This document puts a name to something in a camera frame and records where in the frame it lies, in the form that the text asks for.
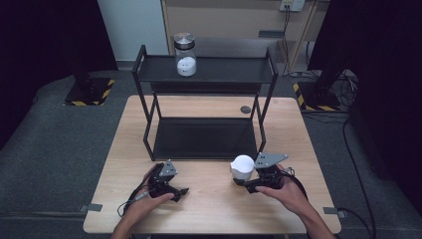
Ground glass jar with white powder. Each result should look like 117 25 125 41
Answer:
173 31 198 78

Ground black metal two-tier rack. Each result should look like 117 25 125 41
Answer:
131 44 280 162

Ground light wooden cabinet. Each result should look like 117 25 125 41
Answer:
160 0 321 73

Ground right hand-held gripper cable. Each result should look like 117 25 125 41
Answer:
280 166 310 202

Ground white cup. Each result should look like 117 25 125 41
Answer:
230 154 256 181

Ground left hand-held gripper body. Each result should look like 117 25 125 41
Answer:
146 159 179 199

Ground person's left hand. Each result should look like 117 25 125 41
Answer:
124 188 176 230

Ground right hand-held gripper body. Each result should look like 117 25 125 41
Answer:
253 151 290 191

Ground white wall socket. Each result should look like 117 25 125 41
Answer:
279 0 306 13

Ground grey table clamp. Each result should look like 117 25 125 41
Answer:
322 206 346 219
79 202 104 214

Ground person's right hand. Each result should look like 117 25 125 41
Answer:
254 163 315 217

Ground black socket cable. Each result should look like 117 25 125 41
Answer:
281 8 302 78

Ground hand-held gripper cable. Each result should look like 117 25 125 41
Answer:
280 166 310 202
116 162 163 218

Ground left hand-held gripper cable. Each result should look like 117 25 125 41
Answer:
116 162 163 218

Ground dark curtain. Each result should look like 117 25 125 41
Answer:
307 0 422 217
0 0 118 150

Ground striped black stand base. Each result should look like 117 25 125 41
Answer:
64 77 116 108
292 81 342 113

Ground long black floor cable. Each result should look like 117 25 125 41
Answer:
336 111 377 239

